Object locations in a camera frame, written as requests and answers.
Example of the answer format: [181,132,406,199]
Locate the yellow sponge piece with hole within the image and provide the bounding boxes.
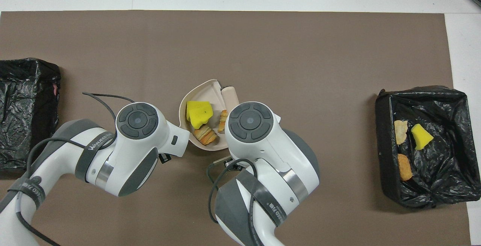
[191,102,214,129]

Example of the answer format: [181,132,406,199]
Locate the beige plastic dustpan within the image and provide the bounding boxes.
[178,79,241,151]

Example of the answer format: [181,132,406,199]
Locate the beige brush black bristles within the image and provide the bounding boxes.
[221,86,240,108]

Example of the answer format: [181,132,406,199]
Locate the pale crusty bread piece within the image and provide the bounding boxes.
[394,120,409,145]

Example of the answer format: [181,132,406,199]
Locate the peanut-shaped brown bread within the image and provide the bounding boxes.
[397,153,413,181]

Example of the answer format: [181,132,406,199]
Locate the small yellow sponge wedge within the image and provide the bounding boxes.
[411,124,434,151]

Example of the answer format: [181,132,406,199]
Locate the black lined bin pink mark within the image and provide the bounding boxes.
[0,58,61,175]

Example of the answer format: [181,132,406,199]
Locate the black bag lined bin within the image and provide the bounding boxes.
[375,85,481,209]

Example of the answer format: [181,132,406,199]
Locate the brown table mat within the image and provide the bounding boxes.
[0,11,471,246]

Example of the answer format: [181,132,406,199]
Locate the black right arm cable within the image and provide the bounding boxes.
[207,157,263,246]

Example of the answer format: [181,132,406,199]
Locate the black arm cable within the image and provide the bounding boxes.
[15,92,136,246]
[207,157,263,246]

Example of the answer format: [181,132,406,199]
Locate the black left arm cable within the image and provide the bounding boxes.
[15,92,136,246]

